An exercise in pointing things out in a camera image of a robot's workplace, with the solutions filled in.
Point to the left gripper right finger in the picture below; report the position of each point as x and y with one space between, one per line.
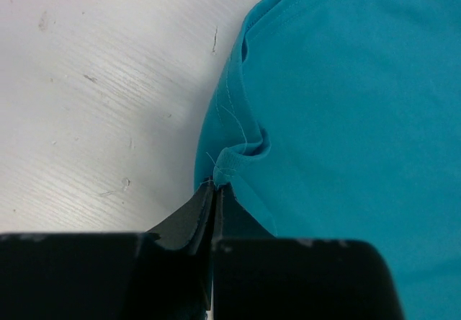
233 221

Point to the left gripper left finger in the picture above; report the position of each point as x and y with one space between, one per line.
184 229

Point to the teal t-shirt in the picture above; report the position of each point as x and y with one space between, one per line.
341 119

